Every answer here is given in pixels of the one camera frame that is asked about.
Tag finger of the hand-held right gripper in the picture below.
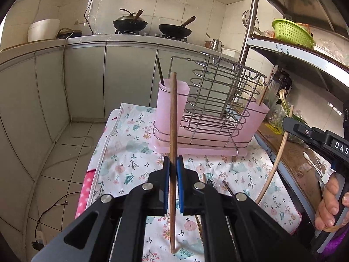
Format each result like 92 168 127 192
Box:
282 117 315 146

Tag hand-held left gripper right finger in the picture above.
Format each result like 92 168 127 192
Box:
176 155 319 262

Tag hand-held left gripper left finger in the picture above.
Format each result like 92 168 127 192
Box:
31 155 171 262

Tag light wooden chopstick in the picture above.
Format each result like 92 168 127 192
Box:
258 86 269 105
194 173 208 242

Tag pink plastic utensil cup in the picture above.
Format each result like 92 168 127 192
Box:
154 79 190 149
232 102 270 142

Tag pale bamboo chopstick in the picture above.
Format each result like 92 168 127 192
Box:
255 105 294 205

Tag pink plastic drip tray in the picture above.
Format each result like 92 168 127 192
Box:
153 131 253 156

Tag brown wooden chopstick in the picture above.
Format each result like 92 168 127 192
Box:
168 72 178 254

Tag metal wire utensil rack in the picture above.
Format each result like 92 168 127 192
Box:
153 55 268 157

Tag person's right hand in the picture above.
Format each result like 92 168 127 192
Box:
315 173 349 232

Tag bag of green vegetables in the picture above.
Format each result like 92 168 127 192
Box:
269 95 308 143

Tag green onions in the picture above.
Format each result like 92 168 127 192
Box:
277 90 291 112

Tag small white plastic spoon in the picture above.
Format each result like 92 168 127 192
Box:
303 151 322 175

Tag floral printed cloth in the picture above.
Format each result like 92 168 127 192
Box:
93 103 302 262

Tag black blender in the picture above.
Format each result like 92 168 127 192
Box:
271 71 292 96

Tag dark thin chopstick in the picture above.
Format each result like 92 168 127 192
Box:
156 57 165 86
222 180 235 197

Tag pink dotted cloth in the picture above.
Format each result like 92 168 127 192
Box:
75 169 96 219

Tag white plastic tray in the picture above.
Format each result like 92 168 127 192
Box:
312 43 349 61

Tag green plastic basket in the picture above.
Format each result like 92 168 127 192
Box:
272 19 315 48

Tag metal shelf rack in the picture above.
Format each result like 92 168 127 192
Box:
237 0 349 93

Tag metal skimmer ladle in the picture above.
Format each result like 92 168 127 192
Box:
242 10 259 29

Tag grey kitchen cabinet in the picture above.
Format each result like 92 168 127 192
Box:
0 34 240 186

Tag power strip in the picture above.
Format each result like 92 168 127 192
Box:
31 231 47 250

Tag gas stove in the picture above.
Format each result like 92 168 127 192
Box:
115 29 188 43

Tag black wok with lid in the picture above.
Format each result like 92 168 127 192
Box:
113 9 148 32

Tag white plastic bucket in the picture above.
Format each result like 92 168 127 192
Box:
28 19 60 43

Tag black floor cable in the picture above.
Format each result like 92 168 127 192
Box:
35 191 82 232

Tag white wall cable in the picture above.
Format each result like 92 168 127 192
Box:
84 0 95 35

